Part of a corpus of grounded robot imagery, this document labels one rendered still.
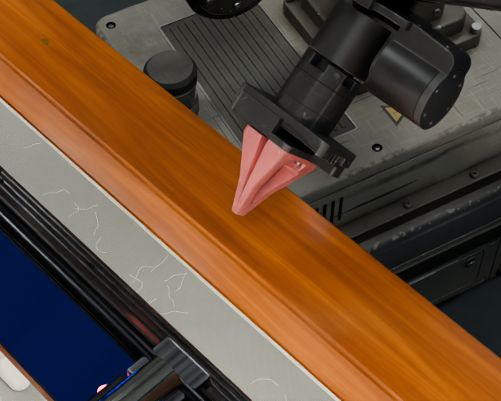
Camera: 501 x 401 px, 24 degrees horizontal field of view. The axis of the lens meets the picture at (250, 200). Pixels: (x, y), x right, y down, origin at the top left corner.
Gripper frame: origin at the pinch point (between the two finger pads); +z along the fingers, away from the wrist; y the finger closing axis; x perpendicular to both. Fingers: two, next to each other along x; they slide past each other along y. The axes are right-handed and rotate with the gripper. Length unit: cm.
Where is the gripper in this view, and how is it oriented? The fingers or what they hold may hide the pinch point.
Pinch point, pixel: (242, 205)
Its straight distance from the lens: 101.3
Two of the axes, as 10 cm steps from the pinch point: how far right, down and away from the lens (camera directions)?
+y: 6.9, 5.6, -4.6
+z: -5.5, 8.2, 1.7
